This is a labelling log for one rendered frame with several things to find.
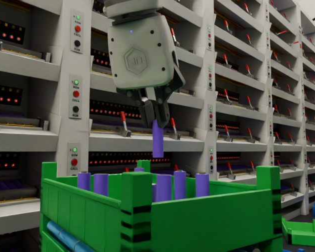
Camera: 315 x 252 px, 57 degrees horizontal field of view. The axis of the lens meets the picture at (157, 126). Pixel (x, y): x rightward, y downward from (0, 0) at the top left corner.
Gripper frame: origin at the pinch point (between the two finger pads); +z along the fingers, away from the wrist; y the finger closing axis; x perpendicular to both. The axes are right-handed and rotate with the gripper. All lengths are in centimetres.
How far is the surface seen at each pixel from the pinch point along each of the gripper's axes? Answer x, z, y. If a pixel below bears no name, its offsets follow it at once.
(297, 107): 209, 65, 23
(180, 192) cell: -7.0, 10.3, 5.3
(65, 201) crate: -18.9, 4.8, -5.0
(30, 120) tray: 12.2, 3.4, -43.8
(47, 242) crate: -18.2, 12.9, -12.1
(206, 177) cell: -8.7, 6.7, 10.2
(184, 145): 61, 32, -20
